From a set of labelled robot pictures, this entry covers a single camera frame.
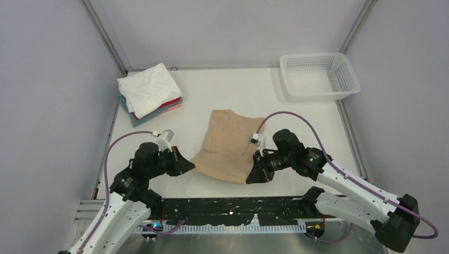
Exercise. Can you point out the red folded t shirt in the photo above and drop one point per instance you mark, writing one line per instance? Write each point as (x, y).
(159, 110)

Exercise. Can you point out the aluminium front rail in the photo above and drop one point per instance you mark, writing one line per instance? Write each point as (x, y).
(334, 205)

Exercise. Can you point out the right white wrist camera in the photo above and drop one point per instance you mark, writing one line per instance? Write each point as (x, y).
(258, 140)

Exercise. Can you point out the white folded t shirt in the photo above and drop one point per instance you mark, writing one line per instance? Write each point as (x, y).
(148, 90)

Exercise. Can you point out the beige t shirt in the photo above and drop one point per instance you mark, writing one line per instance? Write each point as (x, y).
(226, 153)

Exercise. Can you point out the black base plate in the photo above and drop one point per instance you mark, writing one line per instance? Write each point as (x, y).
(234, 211)

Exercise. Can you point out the blue-grey folded t shirt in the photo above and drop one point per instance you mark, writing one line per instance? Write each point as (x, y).
(134, 122)

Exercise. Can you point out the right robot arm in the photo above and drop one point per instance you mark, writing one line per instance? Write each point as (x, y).
(387, 216)

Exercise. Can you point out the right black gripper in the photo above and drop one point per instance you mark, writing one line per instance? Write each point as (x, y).
(259, 174)

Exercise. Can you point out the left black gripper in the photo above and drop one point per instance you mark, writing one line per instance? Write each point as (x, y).
(180, 165)

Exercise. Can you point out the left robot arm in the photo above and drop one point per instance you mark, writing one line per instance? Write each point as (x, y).
(130, 200)

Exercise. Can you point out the white plastic basket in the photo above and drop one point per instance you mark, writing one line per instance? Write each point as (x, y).
(318, 77)

